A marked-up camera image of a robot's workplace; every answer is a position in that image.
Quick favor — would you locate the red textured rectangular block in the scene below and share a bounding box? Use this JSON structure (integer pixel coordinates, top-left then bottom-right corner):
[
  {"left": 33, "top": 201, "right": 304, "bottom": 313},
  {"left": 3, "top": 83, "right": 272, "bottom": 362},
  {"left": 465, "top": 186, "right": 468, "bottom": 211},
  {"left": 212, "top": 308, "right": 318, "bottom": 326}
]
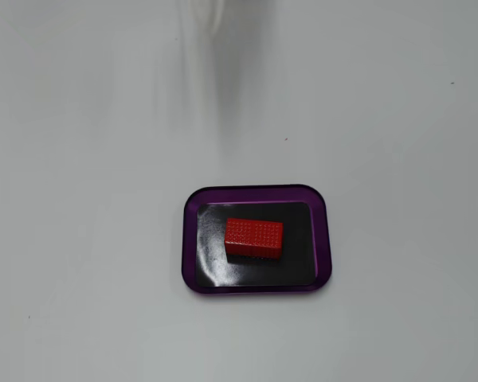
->
[{"left": 224, "top": 216, "right": 284, "bottom": 259}]

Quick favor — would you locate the purple metal tray black base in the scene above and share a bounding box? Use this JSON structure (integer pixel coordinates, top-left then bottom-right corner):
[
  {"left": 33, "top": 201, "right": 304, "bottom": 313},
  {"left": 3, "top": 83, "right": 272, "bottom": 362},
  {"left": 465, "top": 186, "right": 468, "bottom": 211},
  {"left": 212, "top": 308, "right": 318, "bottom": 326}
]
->
[{"left": 180, "top": 183, "right": 333, "bottom": 298}]

